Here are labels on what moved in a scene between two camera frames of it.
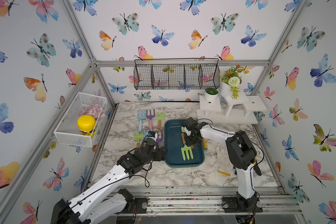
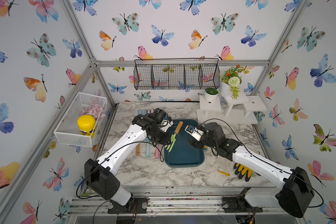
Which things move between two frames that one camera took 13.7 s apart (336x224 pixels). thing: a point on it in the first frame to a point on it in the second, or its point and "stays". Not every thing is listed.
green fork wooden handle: (186, 149) to (173, 138)
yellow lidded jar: (86, 124) stays
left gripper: (163, 157) to (166, 139)
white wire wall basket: (80, 125) stays
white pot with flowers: (230, 81) stays
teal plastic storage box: (173, 143) stays
